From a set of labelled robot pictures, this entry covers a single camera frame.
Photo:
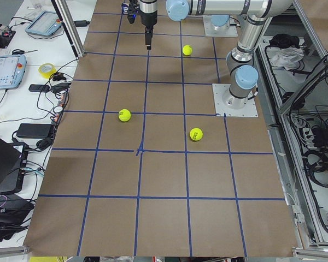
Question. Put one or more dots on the black power adapter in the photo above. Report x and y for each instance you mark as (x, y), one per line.
(33, 130)

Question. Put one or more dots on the yellow tennis ball printed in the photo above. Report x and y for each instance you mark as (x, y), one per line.
(196, 134)

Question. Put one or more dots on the blue teach pendant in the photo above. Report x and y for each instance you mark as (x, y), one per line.
(12, 69)
(46, 24)

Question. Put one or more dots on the yellow tennis ball middle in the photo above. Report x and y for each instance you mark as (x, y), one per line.
(124, 115)

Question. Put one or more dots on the black laptop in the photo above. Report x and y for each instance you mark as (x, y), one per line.
(13, 158)

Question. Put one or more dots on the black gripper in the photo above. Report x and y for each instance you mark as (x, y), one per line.
(147, 17)

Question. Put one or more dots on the white crumpled cloth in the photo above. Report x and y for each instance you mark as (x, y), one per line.
(288, 58)

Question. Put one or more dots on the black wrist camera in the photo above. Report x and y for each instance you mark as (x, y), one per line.
(131, 10)

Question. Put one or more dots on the yellow tennis ball far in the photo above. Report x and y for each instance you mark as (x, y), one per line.
(187, 50)

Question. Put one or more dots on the yellow tape roll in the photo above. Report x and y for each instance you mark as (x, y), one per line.
(47, 70)

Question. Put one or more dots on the black scissors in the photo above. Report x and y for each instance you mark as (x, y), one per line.
(21, 52)

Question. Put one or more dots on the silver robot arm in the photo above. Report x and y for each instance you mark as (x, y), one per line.
(239, 61)
(220, 21)

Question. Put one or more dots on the black phone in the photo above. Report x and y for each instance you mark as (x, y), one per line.
(43, 88)

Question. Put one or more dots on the blue teach pendant far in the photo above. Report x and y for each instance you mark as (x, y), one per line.
(46, 24)

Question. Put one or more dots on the metal base plate arm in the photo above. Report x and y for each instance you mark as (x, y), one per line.
(226, 105)
(230, 32)

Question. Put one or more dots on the blue teach pendant near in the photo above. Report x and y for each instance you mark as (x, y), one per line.
(12, 69)

